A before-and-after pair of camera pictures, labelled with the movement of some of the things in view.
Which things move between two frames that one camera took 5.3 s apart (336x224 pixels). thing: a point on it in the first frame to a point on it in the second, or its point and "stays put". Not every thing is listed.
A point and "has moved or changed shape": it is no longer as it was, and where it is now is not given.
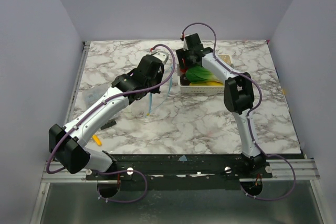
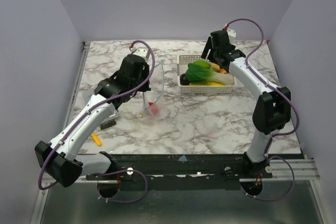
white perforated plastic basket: x=205 y=89 stays put
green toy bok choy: x=198 y=74 stays put
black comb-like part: x=108 y=125 stays put
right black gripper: x=185 y=61 to x=214 y=51
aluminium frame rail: x=85 y=47 stays put
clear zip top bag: x=156 y=99 has moved or changed shape
